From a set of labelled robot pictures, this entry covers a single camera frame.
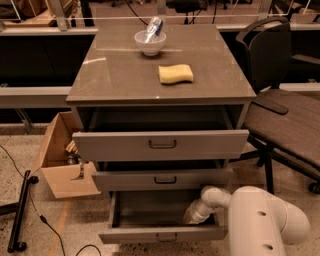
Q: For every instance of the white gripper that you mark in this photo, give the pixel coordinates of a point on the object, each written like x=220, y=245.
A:
x=199, y=211

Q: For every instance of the grey bottom drawer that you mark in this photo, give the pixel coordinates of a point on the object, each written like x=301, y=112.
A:
x=156, y=217

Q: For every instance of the grey drawer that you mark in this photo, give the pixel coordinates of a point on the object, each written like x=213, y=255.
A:
x=156, y=217
x=160, y=145
x=161, y=175

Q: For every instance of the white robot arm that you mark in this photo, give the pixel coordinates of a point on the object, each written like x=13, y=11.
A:
x=259, y=223

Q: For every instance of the grey middle drawer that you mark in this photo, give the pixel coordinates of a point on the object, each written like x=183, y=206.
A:
x=161, y=175

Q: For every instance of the grey top drawer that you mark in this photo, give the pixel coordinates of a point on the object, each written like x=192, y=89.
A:
x=160, y=145

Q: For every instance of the grey drawer cabinet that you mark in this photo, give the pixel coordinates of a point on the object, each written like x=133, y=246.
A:
x=118, y=88

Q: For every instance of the open cardboard box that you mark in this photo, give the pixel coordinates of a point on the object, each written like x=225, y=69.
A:
x=65, y=180

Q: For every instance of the black office chair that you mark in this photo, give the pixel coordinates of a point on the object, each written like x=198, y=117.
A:
x=283, y=126

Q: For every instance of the yellow sponge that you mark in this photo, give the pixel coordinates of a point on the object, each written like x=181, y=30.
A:
x=175, y=73

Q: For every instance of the white bowl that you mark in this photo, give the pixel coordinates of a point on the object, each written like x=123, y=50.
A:
x=150, y=48

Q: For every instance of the black stand leg with casters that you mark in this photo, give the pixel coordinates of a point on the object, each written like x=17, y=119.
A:
x=18, y=209

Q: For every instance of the silver blue can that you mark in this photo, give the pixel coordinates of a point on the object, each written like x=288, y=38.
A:
x=153, y=29

